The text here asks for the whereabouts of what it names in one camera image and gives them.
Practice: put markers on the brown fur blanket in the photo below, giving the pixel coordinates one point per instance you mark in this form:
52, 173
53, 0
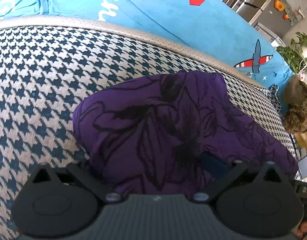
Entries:
295, 95

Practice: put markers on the purple floral garment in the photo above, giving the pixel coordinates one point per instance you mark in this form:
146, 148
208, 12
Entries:
146, 136

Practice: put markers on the wooden block under phone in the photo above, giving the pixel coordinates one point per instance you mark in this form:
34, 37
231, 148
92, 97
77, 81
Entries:
301, 139

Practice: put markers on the person's right hand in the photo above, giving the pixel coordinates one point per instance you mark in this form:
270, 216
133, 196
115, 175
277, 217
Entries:
301, 231

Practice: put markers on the houndstooth sofa seat cover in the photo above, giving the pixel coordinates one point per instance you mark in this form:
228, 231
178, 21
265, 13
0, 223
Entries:
49, 64

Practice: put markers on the green potted plant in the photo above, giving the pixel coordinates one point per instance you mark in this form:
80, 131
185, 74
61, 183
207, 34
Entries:
295, 55

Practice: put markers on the silver refrigerator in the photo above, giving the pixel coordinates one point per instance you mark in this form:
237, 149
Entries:
279, 16

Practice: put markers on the blue printed sofa back cover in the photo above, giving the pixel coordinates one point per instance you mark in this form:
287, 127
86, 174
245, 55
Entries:
208, 26

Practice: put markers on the black smartphone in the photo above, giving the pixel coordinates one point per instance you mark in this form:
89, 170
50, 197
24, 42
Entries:
302, 164

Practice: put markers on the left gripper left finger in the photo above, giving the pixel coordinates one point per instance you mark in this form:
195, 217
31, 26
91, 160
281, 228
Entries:
92, 180

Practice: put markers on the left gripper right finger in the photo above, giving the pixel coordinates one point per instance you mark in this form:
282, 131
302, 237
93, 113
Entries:
225, 174

